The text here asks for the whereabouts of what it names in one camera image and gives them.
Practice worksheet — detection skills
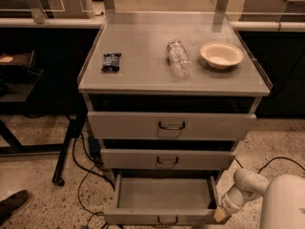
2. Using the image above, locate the grey middle drawer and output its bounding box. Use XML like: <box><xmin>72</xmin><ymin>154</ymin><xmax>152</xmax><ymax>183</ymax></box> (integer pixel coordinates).
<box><xmin>101</xmin><ymin>144</ymin><xmax>235</xmax><ymax>171</ymax></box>

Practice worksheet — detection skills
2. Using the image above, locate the dark blue snack packet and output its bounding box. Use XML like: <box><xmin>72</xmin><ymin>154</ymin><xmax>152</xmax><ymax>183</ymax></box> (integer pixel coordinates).
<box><xmin>101</xmin><ymin>52</ymin><xmax>121</xmax><ymax>73</ymax></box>

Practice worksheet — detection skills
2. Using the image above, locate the black floor cable right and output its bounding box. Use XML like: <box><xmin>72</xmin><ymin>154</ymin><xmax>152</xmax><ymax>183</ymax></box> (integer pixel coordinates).
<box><xmin>234</xmin><ymin>156</ymin><xmax>305</xmax><ymax>175</ymax></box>

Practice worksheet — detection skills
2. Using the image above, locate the blue power adapter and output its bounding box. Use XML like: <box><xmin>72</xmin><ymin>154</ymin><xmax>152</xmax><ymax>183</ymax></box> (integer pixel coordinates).
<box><xmin>88</xmin><ymin>136</ymin><xmax>100</xmax><ymax>157</ymax></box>

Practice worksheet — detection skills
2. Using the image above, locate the grey bottom drawer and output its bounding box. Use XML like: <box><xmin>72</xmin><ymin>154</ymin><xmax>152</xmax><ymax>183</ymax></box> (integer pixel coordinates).
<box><xmin>105</xmin><ymin>171</ymin><xmax>218</xmax><ymax>227</ymax></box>

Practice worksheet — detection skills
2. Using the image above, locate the grey top drawer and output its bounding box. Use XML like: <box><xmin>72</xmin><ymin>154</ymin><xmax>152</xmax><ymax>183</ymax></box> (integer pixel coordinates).
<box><xmin>88</xmin><ymin>94</ymin><xmax>255</xmax><ymax>141</ymax></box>

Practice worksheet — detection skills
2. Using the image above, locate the black side table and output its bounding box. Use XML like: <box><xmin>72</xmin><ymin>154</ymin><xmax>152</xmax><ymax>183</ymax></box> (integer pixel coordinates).
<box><xmin>0</xmin><ymin>52</ymin><xmax>86</xmax><ymax>186</ymax></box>

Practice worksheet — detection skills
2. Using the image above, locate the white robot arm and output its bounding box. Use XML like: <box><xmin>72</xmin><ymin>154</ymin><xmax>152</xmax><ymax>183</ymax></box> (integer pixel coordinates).
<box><xmin>213</xmin><ymin>169</ymin><xmax>305</xmax><ymax>229</ymax></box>

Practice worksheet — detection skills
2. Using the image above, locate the clear plastic bottle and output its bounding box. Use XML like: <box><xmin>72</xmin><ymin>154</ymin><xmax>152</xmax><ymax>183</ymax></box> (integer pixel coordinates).
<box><xmin>167</xmin><ymin>39</ymin><xmax>192</xmax><ymax>78</ymax></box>

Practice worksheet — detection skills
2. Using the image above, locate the dark shoe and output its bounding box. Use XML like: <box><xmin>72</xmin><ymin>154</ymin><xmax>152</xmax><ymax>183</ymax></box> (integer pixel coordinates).
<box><xmin>0</xmin><ymin>190</ymin><xmax>31</xmax><ymax>223</ymax></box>

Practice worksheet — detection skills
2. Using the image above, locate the black floor cable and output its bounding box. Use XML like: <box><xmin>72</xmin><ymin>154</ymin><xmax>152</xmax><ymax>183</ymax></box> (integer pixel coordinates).
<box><xmin>71</xmin><ymin>129</ymin><xmax>125</xmax><ymax>229</ymax></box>
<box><xmin>234</xmin><ymin>156</ymin><xmax>305</xmax><ymax>175</ymax></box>

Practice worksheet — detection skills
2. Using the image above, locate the grey drawer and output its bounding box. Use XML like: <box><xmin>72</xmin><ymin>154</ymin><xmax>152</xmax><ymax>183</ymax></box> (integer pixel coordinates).
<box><xmin>88</xmin><ymin>94</ymin><xmax>255</xmax><ymax>141</ymax></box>
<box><xmin>101</xmin><ymin>144</ymin><xmax>235</xmax><ymax>171</ymax></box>
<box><xmin>105</xmin><ymin>171</ymin><xmax>218</xmax><ymax>227</ymax></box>

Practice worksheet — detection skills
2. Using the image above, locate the black floor cable left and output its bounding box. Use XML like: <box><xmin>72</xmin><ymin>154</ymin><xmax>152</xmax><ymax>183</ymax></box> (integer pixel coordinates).
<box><xmin>71</xmin><ymin>129</ymin><xmax>125</xmax><ymax>229</ymax></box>

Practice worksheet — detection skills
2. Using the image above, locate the cream paper bowl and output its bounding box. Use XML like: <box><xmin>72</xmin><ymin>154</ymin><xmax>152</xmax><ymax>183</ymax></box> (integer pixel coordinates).
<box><xmin>200</xmin><ymin>42</ymin><xmax>244</xmax><ymax>70</ymax></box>

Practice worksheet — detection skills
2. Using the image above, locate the grey drawer cabinet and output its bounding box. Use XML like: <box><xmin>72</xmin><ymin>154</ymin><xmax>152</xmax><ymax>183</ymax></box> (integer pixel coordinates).
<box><xmin>78</xmin><ymin>12</ymin><xmax>271</xmax><ymax>227</ymax></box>

